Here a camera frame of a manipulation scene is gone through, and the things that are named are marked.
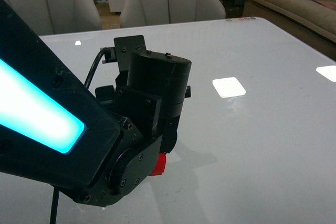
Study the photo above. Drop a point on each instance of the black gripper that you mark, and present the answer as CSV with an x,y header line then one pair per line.
x,y
148,72

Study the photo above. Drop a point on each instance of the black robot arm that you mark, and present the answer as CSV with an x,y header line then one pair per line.
x,y
95,141

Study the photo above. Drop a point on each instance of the red toy block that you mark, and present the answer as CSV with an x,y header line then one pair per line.
x,y
159,166

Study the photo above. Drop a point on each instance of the right grey armchair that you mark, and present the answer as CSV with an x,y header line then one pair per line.
x,y
137,13

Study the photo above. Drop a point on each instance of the grey armchair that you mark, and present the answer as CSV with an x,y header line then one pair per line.
x,y
137,13
49,17

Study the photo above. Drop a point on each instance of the left grey armchair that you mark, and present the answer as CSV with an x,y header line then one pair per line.
x,y
49,17

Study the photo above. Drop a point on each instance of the beige sofa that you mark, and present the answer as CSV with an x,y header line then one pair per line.
x,y
311,21

